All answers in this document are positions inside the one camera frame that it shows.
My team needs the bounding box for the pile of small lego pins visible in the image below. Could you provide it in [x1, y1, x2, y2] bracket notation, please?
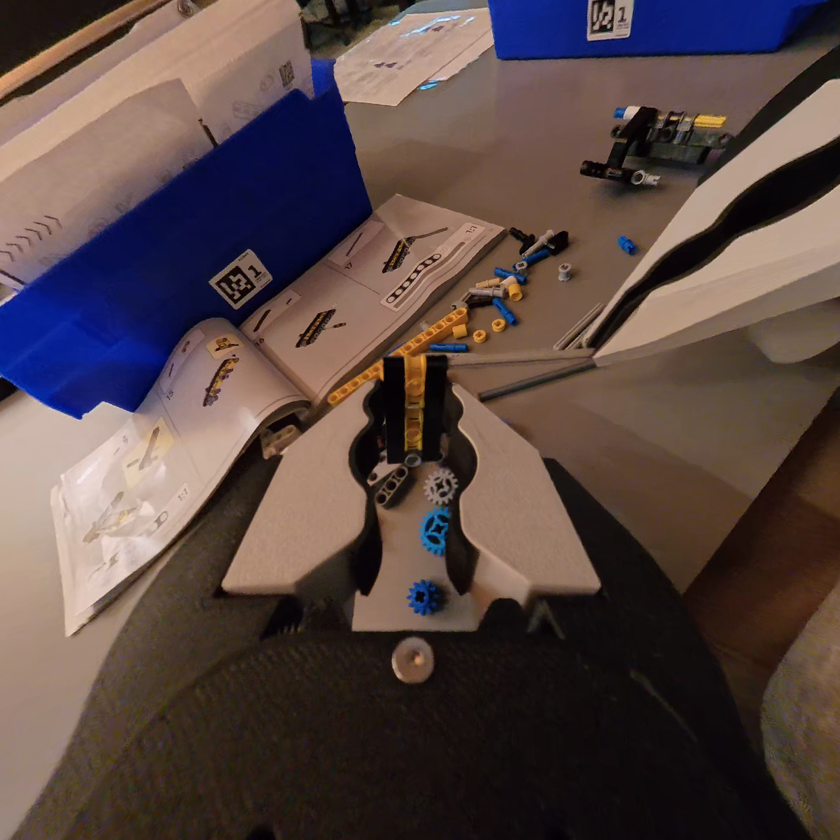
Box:
[420, 225, 573, 355]

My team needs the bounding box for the chevron printed white paper bag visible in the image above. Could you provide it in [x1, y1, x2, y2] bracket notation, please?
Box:
[0, 79, 206, 291]

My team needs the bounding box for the small white lego connector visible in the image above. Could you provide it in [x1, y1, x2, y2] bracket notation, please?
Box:
[261, 424, 304, 458]

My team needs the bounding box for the black lego frame assembly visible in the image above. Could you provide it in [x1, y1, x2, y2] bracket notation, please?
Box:
[580, 105, 736, 189]

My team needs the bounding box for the printed white paper sheet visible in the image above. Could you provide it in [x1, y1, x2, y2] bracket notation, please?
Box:
[332, 10, 495, 108]

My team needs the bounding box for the code printed white paper bag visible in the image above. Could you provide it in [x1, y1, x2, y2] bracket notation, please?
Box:
[193, 0, 317, 143]

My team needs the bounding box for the blue plastic bin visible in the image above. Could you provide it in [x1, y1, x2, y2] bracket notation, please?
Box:
[487, 0, 840, 62]
[0, 59, 374, 421]

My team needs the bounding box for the large blue lego gear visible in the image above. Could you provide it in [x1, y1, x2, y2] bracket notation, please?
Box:
[419, 504, 455, 560]

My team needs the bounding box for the lego instruction booklet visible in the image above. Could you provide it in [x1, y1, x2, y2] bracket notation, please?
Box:
[50, 193, 508, 637]

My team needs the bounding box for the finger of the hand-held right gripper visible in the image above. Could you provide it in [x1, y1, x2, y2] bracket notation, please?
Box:
[592, 189, 840, 367]
[583, 82, 840, 350]

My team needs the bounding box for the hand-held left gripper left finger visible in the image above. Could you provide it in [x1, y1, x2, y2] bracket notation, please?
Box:
[222, 387, 384, 618]

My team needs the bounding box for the black yellow lego assembly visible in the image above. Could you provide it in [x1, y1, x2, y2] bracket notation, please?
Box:
[382, 354, 451, 465]

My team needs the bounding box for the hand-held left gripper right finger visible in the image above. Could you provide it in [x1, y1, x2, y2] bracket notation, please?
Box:
[446, 385, 602, 620]

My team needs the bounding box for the beige framed monitor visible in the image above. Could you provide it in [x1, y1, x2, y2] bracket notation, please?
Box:
[0, 0, 198, 101]

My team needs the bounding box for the long yellow lego beam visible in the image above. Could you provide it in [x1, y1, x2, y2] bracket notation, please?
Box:
[326, 305, 469, 406]

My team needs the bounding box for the person's grey hoodie torso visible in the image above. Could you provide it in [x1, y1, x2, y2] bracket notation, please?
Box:
[760, 604, 840, 840]

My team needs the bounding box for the small blue lego gear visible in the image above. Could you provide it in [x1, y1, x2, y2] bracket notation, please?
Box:
[405, 579, 448, 618]

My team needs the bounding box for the short grey lego beam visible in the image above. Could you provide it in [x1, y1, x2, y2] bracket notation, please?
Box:
[374, 464, 416, 508]

